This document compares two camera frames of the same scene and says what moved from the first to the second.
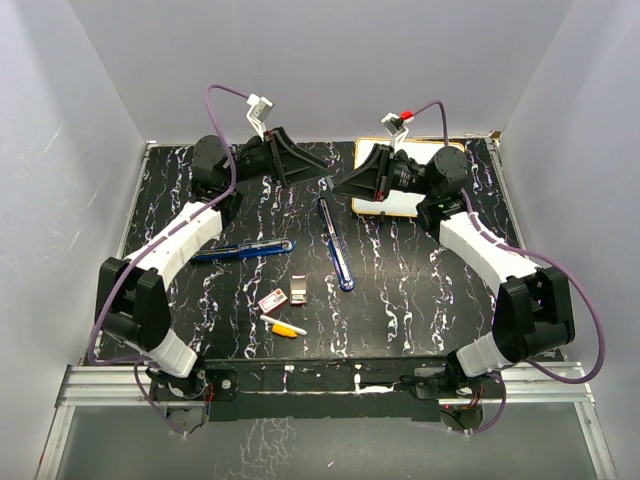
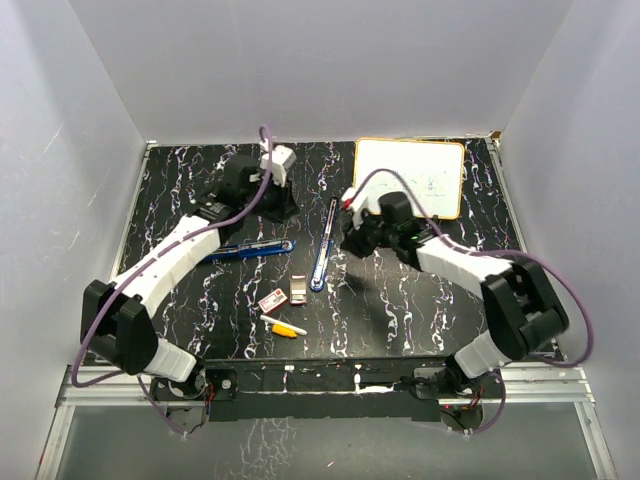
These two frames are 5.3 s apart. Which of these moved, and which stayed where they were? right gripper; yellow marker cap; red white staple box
Moved: right gripper
Stayed: yellow marker cap; red white staple box
